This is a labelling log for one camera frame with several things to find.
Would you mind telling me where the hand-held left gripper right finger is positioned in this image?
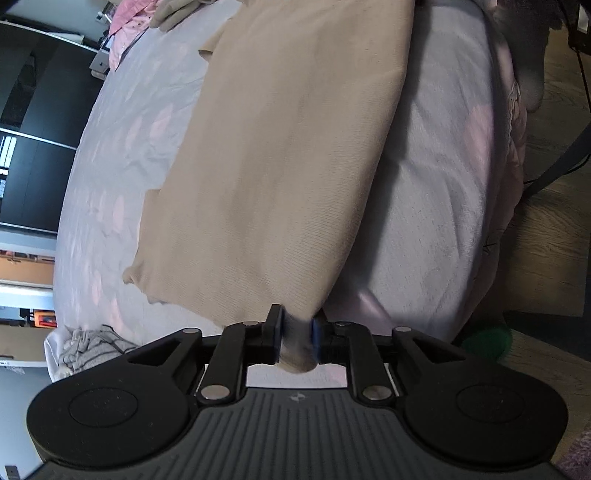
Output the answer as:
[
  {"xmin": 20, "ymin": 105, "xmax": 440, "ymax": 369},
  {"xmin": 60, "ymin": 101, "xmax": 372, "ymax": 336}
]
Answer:
[{"xmin": 311, "ymin": 308, "xmax": 467, "ymax": 401}]

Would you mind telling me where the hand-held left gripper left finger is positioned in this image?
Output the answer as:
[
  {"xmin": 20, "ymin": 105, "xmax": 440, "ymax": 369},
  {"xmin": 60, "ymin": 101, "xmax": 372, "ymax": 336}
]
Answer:
[{"xmin": 127, "ymin": 304, "xmax": 283, "ymax": 401}]

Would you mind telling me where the beige sweater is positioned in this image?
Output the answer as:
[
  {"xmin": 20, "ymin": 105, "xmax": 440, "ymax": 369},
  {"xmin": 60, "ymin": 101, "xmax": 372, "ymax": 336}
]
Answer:
[{"xmin": 122, "ymin": 0, "xmax": 414, "ymax": 374}]

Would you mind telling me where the green ball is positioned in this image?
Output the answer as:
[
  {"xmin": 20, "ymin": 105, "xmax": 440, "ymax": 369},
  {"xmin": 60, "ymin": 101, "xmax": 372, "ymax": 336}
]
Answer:
[{"xmin": 462, "ymin": 325, "xmax": 513, "ymax": 365}]

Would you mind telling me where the grey dotted bed cover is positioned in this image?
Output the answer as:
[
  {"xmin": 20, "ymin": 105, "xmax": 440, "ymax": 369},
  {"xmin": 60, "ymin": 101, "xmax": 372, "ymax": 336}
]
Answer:
[{"xmin": 53, "ymin": 0, "xmax": 529, "ymax": 388}]

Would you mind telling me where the grey striped garment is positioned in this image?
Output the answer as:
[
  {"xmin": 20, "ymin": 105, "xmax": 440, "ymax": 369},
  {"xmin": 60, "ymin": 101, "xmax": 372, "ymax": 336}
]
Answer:
[{"xmin": 58, "ymin": 325, "xmax": 139, "ymax": 374}]

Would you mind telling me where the white wooden shelf unit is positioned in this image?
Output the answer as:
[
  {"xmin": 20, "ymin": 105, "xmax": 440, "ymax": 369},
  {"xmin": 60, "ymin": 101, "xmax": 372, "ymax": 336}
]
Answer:
[{"xmin": 0, "ymin": 231, "xmax": 58, "ymax": 370}]

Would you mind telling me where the pink rug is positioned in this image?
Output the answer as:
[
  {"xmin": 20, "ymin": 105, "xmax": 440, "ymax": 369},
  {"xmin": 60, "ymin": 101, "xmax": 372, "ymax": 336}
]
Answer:
[{"xmin": 551, "ymin": 420, "xmax": 591, "ymax": 480}]

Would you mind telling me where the black stand leg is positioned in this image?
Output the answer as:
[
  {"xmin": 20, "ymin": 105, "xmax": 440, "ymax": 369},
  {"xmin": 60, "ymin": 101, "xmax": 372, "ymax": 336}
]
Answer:
[{"xmin": 522, "ymin": 134, "xmax": 591, "ymax": 199}]

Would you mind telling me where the black wardrobe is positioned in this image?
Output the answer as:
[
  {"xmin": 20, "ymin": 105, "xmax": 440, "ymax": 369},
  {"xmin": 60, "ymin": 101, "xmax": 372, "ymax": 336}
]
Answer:
[{"xmin": 0, "ymin": 18, "xmax": 112, "ymax": 232}]

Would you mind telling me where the person's leg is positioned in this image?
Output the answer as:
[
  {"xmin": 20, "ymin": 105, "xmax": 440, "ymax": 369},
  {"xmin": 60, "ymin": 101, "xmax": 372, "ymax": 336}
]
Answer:
[{"xmin": 489, "ymin": 0, "xmax": 550, "ymax": 112}]

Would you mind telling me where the pink printed pillow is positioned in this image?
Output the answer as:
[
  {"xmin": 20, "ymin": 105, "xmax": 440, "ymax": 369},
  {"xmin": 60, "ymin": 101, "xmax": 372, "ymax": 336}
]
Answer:
[{"xmin": 108, "ymin": 0, "xmax": 162, "ymax": 70}]

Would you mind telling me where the black cable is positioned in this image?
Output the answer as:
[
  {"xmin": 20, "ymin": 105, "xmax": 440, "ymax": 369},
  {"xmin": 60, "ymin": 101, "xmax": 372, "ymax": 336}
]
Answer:
[{"xmin": 556, "ymin": 0, "xmax": 591, "ymax": 104}]

